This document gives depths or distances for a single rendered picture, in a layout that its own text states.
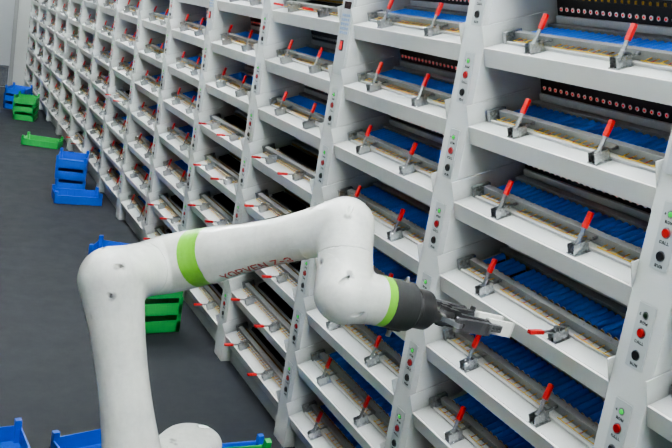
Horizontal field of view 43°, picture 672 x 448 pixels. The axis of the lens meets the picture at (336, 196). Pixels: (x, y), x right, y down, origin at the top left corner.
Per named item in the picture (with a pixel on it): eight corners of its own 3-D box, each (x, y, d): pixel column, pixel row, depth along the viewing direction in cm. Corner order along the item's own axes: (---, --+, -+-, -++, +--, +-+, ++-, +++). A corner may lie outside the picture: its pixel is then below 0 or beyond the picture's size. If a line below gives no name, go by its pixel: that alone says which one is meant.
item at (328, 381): (384, 472, 234) (377, 430, 229) (299, 376, 287) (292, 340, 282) (446, 444, 241) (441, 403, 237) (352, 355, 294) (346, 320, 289)
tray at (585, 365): (610, 402, 162) (607, 359, 159) (440, 290, 214) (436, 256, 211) (689, 365, 169) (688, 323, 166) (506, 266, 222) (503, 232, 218)
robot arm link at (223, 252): (228, 290, 173) (192, 274, 165) (231, 237, 178) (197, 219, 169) (385, 260, 156) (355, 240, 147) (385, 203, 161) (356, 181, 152)
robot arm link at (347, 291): (301, 325, 151) (333, 310, 142) (303, 259, 156) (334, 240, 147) (367, 337, 157) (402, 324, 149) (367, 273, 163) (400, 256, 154)
